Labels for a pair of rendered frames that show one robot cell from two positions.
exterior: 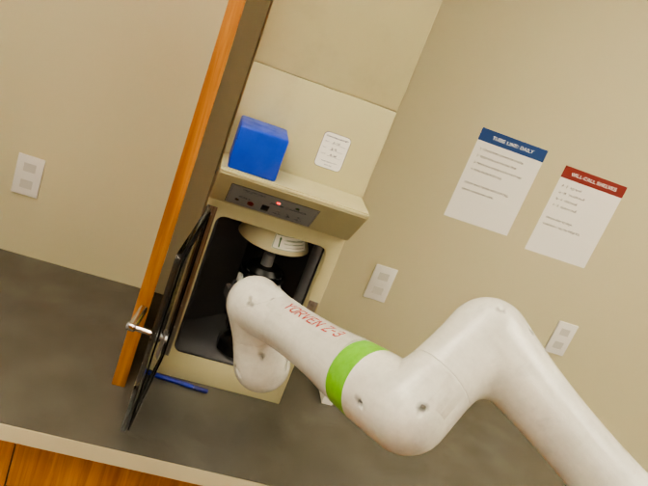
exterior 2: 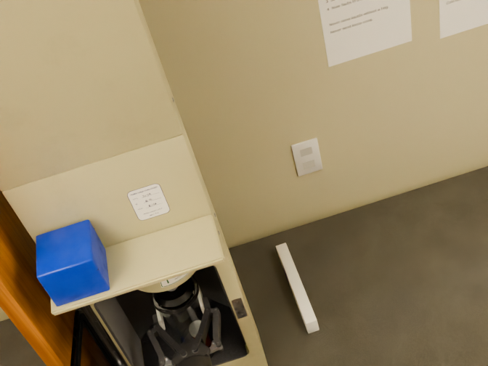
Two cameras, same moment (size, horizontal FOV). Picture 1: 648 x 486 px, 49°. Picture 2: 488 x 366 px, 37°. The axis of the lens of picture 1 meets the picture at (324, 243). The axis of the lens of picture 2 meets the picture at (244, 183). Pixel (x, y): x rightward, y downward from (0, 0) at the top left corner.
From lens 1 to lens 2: 0.90 m
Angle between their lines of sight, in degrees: 27
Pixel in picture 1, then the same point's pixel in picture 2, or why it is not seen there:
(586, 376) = not seen: outside the picture
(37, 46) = not seen: outside the picture
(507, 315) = not seen: outside the picture
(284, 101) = (64, 199)
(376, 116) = (165, 150)
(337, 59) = (80, 136)
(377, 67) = (127, 115)
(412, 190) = (279, 68)
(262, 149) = (75, 279)
